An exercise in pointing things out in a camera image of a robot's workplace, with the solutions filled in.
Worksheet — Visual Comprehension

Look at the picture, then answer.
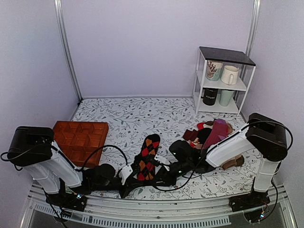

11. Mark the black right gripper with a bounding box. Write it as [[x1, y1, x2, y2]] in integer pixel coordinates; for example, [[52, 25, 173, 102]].
[[152, 160, 192, 187]]

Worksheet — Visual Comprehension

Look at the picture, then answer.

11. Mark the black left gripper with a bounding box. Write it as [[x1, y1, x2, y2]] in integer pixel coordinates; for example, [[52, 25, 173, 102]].
[[93, 176, 143, 199]]

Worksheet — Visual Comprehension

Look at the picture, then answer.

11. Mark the black red orange argyle sock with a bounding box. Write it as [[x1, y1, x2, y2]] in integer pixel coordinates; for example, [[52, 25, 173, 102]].
[[132, 134, 160, 181]]

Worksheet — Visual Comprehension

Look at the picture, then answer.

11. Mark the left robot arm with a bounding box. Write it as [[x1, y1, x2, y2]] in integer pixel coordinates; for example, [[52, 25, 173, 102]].
[[2, 126, 145, 206]]

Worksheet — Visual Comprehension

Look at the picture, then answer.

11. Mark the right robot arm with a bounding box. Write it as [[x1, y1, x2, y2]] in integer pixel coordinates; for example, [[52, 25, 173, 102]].
[[157, 113, 292, 207]]

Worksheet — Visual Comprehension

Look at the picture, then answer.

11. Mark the dark red sock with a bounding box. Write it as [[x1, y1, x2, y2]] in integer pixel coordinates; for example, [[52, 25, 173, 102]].
[[183, 130, 199, 143]]

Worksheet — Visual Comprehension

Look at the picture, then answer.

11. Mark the magenta striped sock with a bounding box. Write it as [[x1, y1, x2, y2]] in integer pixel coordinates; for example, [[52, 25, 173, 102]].
[[202, 119, 233, 149]]

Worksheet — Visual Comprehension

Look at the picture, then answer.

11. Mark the beige brown sock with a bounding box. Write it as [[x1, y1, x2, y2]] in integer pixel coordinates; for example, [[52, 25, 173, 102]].
[[221, 155, 245, 170]]

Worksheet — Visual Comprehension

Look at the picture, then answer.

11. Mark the floral table mat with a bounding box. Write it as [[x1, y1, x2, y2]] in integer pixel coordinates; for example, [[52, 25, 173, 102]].
[[70, 98, 261, 200]]

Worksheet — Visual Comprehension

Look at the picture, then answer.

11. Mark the black mug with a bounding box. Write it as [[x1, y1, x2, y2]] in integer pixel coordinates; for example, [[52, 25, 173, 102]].
[[203, 88, 218, 106]]

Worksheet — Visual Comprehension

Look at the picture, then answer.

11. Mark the brown wooden compartment tray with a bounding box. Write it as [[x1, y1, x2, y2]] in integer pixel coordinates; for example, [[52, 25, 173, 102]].
[[53, 121, 109, 168]]

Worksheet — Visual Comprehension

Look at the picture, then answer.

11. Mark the pale green mug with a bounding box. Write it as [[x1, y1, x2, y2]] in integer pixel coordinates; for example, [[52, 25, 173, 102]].
[[219, 90, 234, 107]]

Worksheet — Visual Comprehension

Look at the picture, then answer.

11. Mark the white metal shelf rack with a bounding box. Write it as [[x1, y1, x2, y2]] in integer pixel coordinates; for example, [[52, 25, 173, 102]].
[[192, 47, 256, 115]]

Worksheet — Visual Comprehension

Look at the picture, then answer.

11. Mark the cream white mug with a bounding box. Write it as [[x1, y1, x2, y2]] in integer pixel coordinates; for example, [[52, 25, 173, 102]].
[[220, 65, 239, 85]]

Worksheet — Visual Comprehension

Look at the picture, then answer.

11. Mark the floral patterned mug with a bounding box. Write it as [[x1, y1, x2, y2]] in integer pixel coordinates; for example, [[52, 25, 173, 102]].
[[206, 60, 223, 81]]

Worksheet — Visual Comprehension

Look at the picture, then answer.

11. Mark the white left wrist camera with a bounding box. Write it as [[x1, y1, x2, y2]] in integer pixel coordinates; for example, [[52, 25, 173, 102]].
[[118, 165, 133, 185]]

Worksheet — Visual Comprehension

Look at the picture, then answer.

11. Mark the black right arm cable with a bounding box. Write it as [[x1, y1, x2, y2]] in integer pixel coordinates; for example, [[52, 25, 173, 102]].
[[152, 120, 294, 192]]

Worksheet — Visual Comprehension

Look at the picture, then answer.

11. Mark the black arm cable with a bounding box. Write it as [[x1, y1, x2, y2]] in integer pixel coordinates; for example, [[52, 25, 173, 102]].
[[0, 144, 129, 173], [152, 120, 294, 192]]

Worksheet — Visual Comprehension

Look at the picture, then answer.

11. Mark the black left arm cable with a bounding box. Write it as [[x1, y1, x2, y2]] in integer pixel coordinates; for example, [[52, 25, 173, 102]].
[[0, 144, 129, 173]]

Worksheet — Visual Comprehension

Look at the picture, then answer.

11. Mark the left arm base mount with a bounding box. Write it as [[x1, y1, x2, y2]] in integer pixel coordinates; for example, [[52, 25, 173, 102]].
[[45, 179, 87, 212]]

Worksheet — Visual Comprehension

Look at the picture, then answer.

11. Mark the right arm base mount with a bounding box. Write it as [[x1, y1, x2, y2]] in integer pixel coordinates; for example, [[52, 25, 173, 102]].
[[229, 189, 270, 224]]

